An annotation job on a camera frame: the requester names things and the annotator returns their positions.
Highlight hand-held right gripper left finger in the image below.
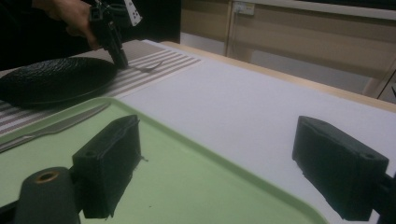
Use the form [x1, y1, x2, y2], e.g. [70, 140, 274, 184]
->
[72, 114, 143, 219]

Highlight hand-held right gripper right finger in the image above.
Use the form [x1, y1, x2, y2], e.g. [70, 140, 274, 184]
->
[291, 115, 390, 222]

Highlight silver fork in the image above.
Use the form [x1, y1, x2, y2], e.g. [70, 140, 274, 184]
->
[127, 60, 164, 74]

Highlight silver knife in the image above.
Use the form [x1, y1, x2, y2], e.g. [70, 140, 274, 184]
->
[0, 102, 110, 153]

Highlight green tray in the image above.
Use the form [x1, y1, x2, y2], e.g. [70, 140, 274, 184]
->
[0, 96, 329, 224]

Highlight black textured plate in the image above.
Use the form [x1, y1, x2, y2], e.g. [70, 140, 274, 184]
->
[0, 56, 119, 108]

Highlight striped placemat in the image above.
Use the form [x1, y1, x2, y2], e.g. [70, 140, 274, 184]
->
[0, 39, 202, 136]

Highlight light wooden table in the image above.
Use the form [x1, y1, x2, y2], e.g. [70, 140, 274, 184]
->
[162, 40, 396, 114]

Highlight white label sticker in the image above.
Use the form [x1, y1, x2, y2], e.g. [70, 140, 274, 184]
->
[233, 1, 256, 17]

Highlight light wooden shelf unit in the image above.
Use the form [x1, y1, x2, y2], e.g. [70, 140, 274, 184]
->
[180, 0, 396, 105]

